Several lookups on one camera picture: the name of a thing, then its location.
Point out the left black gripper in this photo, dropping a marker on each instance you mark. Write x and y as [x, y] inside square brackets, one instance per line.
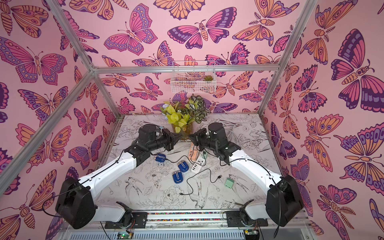
[171, 139]

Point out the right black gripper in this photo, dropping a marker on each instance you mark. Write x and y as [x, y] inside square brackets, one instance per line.
[198, 139]

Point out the green charger adapter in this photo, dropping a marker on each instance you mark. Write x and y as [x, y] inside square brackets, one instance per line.
[204, 155]
[229, 183]

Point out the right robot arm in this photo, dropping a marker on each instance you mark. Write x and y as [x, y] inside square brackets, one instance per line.
[283, 199]

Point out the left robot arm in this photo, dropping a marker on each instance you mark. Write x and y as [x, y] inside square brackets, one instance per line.
[76, 203]

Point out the pink power strip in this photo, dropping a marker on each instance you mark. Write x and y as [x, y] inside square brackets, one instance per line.
[193, 153]

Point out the white power strip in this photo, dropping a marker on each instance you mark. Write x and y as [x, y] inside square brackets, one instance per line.
[199, 163]

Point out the potted green plant glass vase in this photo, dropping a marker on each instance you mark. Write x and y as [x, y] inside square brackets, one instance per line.
[182, 111]

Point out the white wire basket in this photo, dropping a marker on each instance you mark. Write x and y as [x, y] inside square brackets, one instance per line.
[194, 77]

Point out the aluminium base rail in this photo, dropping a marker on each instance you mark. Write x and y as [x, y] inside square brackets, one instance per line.
[192, 225]

